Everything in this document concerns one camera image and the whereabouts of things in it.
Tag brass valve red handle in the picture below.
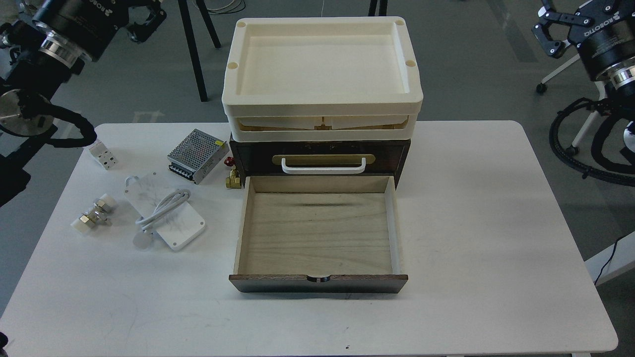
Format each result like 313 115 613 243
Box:
224 156 243 189

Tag white office chair base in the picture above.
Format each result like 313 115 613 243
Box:
536 54 608 156

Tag black corrugated cable hose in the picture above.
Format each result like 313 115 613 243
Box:
548 97 635 187

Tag metal mesh power supply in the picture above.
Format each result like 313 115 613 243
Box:
167 129 229 184

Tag white drawer handle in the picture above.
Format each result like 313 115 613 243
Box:
281 157 367 176

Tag silver metal block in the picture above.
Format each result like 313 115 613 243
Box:
88 139 118 170

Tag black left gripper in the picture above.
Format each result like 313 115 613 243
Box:
117 0 168 43

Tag cream plastic tray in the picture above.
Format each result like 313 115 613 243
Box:
222 16 424 142

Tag open wooden drawer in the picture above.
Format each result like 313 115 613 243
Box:
229 176 408 294

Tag black table leg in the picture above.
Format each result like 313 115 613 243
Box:
178 0 222 102

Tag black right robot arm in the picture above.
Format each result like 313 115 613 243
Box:
532 0 635 186

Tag white charging cable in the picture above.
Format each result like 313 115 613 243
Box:
132 188 192 250

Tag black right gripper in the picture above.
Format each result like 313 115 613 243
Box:
531 0 621 59

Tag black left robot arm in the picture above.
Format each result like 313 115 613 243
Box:
0 0 166 205

